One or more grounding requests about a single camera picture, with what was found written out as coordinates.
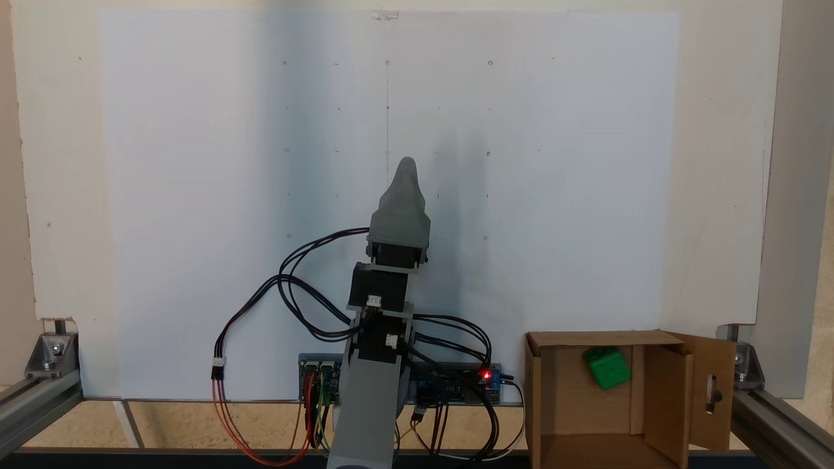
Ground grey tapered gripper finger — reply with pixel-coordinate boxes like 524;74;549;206
372;156;429;222

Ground green die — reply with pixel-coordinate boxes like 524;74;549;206
582;346;632;391

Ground blue motor controller board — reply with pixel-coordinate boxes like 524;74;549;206
298;354;345;406

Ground blue power converter board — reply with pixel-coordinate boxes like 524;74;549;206
414;362;504;406

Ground large white paper sheet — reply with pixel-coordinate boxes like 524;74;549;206
98;10;682;402

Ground open cardboard box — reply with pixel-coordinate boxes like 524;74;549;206
525;329;738;469

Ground black gripper motor cable loop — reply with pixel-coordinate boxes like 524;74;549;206
277;227;372;343

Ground black base motor cables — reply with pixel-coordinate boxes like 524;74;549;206
408;313;504;460

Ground orange and red wire bundle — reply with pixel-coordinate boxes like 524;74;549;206
211;370;316;467

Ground green yellow blue jumper wires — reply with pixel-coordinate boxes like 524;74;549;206
311;371;336;457

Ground thin white cable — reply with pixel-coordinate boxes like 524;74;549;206
450;377;527;462

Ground black lead cable white connector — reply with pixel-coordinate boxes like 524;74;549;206
210;274;356;382

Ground metal corner bracket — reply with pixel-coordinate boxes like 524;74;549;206
733;342;767;390
25;332;80;380

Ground aluminium frame rail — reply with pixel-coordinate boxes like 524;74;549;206
730;388;834;469
0;373;84;458

